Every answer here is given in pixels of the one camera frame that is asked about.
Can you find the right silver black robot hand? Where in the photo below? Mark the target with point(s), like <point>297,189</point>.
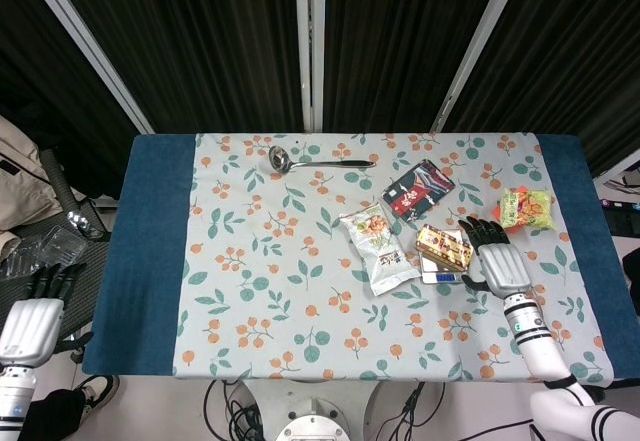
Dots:
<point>505,268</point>

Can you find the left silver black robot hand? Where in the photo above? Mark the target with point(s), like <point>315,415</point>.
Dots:
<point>30,326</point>

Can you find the yellow patterned snack box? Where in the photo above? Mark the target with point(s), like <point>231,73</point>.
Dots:
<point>442,247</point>

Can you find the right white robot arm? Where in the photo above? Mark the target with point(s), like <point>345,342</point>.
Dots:
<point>537,346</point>

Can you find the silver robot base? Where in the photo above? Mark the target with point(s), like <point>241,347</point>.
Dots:
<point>312,423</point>

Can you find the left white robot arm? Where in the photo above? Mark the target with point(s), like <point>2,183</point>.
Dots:
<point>15,396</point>

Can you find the silver digital kitchen scale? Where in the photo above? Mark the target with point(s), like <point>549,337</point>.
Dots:
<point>445,277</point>

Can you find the floral fruit print tablecloth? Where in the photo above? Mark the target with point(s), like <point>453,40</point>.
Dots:
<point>280,286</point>

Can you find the green yellow snack bag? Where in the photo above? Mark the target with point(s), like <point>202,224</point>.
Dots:
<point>530,208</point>

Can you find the clear plastic container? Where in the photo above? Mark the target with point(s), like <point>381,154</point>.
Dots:
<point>50,248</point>

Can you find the black trouser leg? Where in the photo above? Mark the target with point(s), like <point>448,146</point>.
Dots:
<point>52,416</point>

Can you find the black white sneaker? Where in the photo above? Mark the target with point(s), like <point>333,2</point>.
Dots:
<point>97,396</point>

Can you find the dark red-black snack packet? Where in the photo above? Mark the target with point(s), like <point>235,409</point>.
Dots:
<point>415,191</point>

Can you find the white snack bag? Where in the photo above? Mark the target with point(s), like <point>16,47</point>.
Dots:
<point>380,251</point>

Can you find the black electronic device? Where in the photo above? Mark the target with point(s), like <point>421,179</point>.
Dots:
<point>625,221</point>

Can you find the beige jacket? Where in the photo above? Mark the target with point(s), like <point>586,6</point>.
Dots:
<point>20,181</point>

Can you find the blue table cover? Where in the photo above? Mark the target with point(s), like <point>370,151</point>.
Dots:
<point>150,236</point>

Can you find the black office chair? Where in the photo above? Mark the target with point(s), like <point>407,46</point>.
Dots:
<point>55,171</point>

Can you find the black pleated curtain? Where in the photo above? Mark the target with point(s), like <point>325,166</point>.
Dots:
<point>200,36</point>

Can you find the white table pedestal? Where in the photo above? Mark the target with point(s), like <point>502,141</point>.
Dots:
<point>380,393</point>

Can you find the white frame post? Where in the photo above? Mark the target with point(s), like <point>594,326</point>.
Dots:
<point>477,46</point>
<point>310,46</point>
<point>90,46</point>

